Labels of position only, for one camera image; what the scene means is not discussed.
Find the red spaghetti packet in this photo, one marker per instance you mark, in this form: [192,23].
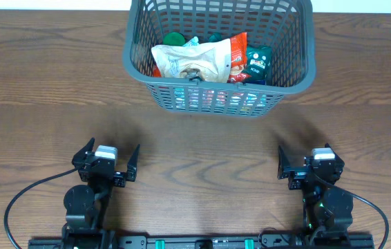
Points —
[238,55]

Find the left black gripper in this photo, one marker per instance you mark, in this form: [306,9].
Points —
[120,180]

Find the light teal snack packet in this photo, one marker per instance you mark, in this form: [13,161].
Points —
[194,41]

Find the green lid jar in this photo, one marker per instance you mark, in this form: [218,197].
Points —
[174,39]

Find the grey plastic basket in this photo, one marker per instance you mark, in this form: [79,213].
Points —
[286,26]

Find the green coffee mix bag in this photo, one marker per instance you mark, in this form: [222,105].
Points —
[238,62]

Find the beige paper bag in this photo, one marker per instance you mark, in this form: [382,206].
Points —
[192,60]

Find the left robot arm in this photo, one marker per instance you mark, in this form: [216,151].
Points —
[86,204]

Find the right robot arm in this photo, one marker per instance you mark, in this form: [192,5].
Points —
[327,211]

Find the Kleenex tissue multipack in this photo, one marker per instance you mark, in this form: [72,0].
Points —
[193,98]

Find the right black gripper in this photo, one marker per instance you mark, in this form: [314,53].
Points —
[310,175]

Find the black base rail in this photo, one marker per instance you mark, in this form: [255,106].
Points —
[266,239]

